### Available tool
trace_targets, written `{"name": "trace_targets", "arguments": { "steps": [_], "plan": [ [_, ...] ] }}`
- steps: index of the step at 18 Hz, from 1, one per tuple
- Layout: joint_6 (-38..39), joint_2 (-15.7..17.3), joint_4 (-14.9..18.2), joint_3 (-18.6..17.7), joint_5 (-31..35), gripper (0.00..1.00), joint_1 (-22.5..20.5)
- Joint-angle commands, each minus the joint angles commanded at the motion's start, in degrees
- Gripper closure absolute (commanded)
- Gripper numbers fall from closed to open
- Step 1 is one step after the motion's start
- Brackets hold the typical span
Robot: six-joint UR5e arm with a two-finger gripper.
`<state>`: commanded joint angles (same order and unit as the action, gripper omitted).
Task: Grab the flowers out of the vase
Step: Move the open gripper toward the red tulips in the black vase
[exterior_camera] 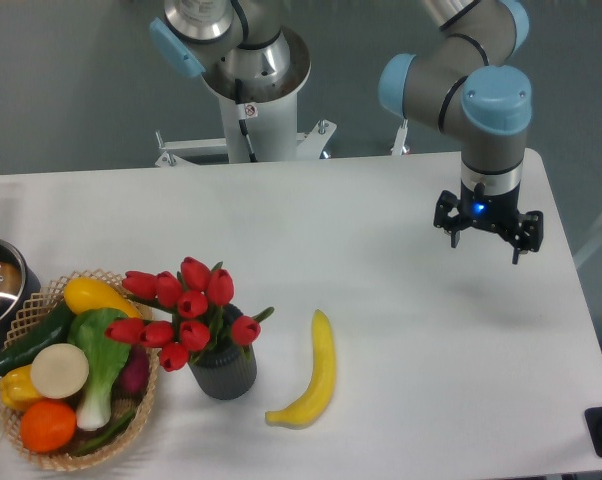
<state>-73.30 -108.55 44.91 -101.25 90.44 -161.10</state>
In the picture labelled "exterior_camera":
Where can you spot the green chili pepper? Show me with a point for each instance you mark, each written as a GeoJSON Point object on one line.
{"type": "Point", "coordinates": [115, 429]}

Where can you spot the green bok choy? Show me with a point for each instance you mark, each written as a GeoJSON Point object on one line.
{"type": "Point", "coordinates": [106, 358]}

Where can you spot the yellow banana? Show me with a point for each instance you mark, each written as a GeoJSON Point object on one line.
{"type": "Point", "coordinates": [312, 403]}

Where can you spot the orange fruit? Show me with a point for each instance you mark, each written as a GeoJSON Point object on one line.
{"type": "Point", "coordinates": [47, 426]}

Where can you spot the dark grey ribbed vase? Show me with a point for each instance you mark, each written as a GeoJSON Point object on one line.
{"type": "Point", "coordinates": [225, 370]}

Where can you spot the white round radish slice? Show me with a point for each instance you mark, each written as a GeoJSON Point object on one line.
{"type": "Point", "coordinates": [59, 371]}

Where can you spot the purple sweet potato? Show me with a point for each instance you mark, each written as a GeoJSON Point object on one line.
{"type": "Point", "coordinates": [133, 378]}

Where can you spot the red tulip bouquet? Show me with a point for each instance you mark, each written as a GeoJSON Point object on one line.
{"type": "Point", "coordinates": [203, 319]}

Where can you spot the yellow squash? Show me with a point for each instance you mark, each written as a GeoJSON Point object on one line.
{"type": "Point", "coordinates": [83, 294]}

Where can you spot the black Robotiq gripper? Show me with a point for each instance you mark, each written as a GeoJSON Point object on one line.
{"type": "Point", "coordinates": [492, 213]}

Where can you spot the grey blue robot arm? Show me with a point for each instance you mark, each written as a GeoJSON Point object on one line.
{"type": "Point", "coordinates": [467, 90]}

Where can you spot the dark green cucumber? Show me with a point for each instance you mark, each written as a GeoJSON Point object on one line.
{"type": "Point", "coordinates": [52, 329]}

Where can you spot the woven wicker basket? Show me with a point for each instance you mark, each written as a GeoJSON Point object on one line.
{"type": "Point", "coordinates": [31, 313]}

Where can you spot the yellow bell pepper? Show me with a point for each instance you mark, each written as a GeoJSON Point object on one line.
{"type": "Point", "coordinates": [17, 391]}

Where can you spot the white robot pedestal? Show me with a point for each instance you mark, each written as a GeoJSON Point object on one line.
{"type": "Point", "coordinates": [257, 92]}

